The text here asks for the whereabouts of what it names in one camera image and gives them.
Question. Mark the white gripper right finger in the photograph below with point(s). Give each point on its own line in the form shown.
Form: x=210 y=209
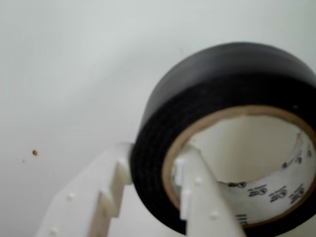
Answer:
x=205 y=205

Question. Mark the black tape roll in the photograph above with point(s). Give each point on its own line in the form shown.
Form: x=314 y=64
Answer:
x=222 y=81

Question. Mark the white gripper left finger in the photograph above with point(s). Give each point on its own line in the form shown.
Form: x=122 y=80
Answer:
x=81 y=197

